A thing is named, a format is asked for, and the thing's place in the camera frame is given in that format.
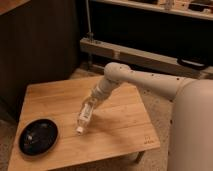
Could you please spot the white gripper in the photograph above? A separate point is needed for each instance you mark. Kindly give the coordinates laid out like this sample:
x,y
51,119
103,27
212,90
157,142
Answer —
x,y
96,98

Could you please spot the clear plastic bottle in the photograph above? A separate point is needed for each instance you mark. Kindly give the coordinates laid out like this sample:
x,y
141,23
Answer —
x,y
84,116

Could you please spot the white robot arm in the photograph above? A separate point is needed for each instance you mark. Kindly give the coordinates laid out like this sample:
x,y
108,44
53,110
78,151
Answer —
x,y
191,128

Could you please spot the wooden table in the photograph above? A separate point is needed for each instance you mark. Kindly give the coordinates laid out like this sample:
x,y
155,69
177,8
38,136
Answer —
x,y
119,126

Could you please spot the grey metal bench beam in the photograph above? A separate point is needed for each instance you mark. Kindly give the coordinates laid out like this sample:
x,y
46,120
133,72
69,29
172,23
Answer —
x,y
141,58

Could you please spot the metal pole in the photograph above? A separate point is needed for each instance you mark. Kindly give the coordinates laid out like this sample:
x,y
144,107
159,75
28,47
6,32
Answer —
x,y
90,33

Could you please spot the dark wooden cabinet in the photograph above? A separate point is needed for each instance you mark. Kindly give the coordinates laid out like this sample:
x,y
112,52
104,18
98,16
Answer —
x,y
39,42

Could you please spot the wooden shelf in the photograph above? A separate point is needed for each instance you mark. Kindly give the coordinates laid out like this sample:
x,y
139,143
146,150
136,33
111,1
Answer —
x,y
176,7

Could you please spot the black handle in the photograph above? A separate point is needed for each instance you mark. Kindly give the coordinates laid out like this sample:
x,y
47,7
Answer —
x,y
192,65

